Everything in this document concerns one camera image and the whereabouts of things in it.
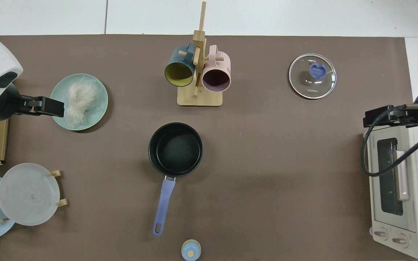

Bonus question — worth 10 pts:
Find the glass lid with blue knob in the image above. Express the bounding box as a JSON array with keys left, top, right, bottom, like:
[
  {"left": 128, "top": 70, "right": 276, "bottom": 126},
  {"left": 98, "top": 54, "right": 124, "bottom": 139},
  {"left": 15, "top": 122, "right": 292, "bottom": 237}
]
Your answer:
[{"left": 289, "top": 53, "right": 337, "bottom": 99}]

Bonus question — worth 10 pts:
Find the small blue round thing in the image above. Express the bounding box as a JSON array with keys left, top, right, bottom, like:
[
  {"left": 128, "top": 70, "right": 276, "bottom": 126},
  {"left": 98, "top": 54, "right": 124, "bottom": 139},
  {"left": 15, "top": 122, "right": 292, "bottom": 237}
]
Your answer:
[{"left": 181, "top": 239, "right": 201, "bottom": 261}]

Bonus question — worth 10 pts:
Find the black pot with purple handle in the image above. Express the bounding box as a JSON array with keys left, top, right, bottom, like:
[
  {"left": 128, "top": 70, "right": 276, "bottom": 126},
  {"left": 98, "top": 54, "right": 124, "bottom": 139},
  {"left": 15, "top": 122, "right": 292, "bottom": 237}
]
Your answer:
[{"left": 148, "top": 122, "right": 204, "bottom": 237}]

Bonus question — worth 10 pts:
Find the pink mug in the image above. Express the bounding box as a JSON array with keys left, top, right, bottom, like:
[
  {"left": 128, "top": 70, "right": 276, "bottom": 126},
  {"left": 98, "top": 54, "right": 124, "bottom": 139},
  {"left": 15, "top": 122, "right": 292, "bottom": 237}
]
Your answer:
[{"left": 201, "top": 45, "right": 231, "bottom": 92}]

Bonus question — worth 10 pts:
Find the wooden plate rack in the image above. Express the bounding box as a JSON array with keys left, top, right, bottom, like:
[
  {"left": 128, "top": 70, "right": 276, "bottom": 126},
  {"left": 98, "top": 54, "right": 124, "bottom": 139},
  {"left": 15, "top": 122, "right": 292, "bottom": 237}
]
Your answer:
[{"left": 0, "top": 170, "right": 68, "bottom": 223}]

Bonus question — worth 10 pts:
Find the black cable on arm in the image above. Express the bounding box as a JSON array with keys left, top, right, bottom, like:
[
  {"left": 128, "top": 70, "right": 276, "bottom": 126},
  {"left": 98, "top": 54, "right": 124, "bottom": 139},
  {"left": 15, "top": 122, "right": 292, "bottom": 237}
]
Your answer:
[{"left": 361, "top": 104, "right": 418, "bottom": 178}]

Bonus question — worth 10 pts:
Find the teal mug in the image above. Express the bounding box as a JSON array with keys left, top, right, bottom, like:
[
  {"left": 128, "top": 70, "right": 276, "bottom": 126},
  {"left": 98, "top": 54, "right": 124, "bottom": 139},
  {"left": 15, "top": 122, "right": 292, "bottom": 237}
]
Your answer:
[{"left": 164, "top": 42, "right": 196, "bottom": 87}]

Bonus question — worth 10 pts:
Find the brown table cloth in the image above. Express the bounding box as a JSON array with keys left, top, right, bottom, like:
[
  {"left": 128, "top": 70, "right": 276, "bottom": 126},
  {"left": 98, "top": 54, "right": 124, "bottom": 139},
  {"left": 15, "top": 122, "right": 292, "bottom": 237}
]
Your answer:
[{"left": 0, "top": 34, "right": 415, "bottom": 261}]

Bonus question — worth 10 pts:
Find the grey plate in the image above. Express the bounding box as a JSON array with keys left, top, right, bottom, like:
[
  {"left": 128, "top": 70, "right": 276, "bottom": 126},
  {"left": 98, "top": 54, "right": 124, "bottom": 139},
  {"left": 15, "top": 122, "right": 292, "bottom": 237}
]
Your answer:
[{"left": 0, "top": 163, "right": 61, "bottom": 226}]

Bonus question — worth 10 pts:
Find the white vermicelli bundle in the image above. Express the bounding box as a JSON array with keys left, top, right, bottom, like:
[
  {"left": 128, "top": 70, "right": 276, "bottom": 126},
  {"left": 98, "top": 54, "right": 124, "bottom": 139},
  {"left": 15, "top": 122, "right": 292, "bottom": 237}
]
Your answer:
[{"left": 65, "top": 78, "right": 101, "bottom": 126}]

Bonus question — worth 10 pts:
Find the wooden mug stand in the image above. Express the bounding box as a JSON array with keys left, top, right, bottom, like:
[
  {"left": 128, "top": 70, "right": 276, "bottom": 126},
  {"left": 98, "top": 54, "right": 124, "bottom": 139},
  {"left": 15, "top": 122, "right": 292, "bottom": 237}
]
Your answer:
[{"left": 177, "top": 1, "right": 224, "bottom": 107}]

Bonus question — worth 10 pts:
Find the pale green plate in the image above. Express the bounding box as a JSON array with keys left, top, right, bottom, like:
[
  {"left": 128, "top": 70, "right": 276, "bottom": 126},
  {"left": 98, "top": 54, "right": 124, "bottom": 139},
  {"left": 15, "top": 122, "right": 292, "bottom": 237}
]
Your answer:
[{"left": 49, "top": 74, "right": 108, "bottom": 131}]

